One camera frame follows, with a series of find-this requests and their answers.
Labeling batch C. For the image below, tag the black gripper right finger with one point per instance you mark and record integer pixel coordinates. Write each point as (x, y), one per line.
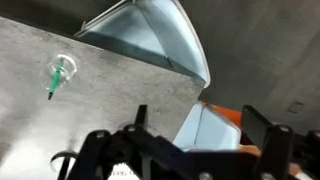
(281, 152)

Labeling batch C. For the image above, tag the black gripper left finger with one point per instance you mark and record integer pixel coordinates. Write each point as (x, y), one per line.
(149, 157)

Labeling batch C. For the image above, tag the green pen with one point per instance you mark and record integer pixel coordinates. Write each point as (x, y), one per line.
(55, 79)

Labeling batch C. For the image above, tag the clear glass cup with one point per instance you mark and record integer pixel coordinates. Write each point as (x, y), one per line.
(69, 69)

